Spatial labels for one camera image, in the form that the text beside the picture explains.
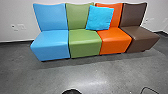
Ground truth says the brown sofa chair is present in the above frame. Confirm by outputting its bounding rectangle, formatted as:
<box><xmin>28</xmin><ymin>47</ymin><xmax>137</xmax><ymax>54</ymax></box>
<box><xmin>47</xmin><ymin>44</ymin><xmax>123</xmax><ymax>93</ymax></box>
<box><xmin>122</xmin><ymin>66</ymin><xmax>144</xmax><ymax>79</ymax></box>
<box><xmin>119</xmin><ymin>1</ymin><xmax>161</xmax><ymax>54</ymax></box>

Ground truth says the white wall outlet plate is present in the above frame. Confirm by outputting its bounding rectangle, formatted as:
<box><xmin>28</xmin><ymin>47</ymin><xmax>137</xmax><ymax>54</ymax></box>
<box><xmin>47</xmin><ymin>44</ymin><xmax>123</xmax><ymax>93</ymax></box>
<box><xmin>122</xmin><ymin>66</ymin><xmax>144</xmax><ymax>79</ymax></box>
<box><xmin>11</xmin><ymin>24</ymin><xmax>19</xmax><ymax>32</ymax></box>

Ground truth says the blue sofa chair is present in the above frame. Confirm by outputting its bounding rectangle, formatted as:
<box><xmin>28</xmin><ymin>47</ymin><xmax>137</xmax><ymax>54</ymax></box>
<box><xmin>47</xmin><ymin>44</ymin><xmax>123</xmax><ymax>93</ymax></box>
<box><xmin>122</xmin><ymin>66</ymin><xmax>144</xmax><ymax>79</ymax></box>
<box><xmin>29</xmin><ymin>2</ymin><xmax>72</xmax><ymax>62</ymax></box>

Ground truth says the cyan square cushion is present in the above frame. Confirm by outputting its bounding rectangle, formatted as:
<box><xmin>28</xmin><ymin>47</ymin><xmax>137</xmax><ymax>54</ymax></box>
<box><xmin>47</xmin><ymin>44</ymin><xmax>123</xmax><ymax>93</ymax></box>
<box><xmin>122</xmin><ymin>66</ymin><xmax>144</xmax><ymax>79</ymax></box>
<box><xmin>85</xmin><ymin>4</ymin><xmax>115</xmax><ymax>32</ymax></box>

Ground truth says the orange sofa chair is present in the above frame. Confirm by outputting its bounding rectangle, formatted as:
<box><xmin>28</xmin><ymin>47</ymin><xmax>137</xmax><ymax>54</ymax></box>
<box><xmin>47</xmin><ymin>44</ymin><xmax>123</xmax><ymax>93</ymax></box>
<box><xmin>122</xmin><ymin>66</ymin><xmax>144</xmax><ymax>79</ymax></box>
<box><xmin>94</xmin><ymin>2</ymin><xmax>133</xmax><ymax>56</ymax></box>

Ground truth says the green sofa chair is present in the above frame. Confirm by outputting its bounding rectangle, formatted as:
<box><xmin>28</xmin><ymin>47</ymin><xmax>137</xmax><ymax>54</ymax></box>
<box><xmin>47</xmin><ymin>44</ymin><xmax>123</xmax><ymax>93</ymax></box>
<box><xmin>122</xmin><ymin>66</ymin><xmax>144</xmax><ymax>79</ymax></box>
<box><xmin>65</xmin><ymin>2</ymin><xmax>104</xmax><ymax>59</ymax></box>

